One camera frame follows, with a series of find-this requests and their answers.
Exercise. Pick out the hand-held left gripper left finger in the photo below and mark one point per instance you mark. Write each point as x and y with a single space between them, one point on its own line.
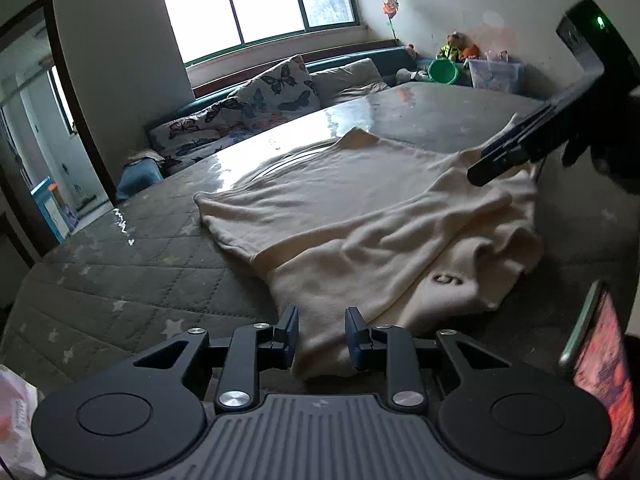
291 332

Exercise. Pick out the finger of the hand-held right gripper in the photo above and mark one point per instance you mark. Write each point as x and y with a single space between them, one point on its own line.
520 145

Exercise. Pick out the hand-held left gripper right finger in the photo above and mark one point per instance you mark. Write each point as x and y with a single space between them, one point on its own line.
352 337

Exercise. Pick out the cream sweatshirt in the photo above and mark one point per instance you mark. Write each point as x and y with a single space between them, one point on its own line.
350 220

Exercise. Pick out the clear plastic storage box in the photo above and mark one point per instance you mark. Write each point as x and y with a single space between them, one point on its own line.
495 77

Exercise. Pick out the orange plush toy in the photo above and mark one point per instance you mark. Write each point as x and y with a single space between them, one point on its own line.
471 52

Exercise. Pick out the green plastic bucket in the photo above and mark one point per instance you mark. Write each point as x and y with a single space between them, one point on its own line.
442 72

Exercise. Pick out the teddy bear with yellow vest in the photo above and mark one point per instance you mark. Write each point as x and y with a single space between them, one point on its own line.
452 47

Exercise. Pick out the grey plush toy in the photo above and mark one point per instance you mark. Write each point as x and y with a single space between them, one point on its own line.
410 76

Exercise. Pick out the beige grey pillow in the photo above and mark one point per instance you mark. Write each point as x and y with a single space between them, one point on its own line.
350 77

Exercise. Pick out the colourful pinwheel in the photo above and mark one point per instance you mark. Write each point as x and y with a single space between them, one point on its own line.
391 7

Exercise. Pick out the long butterfly print cushion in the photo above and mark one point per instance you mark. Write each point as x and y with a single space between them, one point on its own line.
200 132

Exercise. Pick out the beige cloth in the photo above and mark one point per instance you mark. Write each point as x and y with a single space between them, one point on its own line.
145 156

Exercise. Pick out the smartphone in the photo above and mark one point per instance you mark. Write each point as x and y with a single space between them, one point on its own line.
605 360

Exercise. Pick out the butterfly print pillow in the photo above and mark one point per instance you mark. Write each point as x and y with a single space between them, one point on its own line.
280 87

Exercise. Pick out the blue cabinet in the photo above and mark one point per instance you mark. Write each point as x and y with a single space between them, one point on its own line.
50 210

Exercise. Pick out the white plastic bag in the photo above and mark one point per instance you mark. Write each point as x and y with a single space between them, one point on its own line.
20 410

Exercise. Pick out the green framed window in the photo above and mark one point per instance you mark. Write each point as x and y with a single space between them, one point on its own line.
270 0

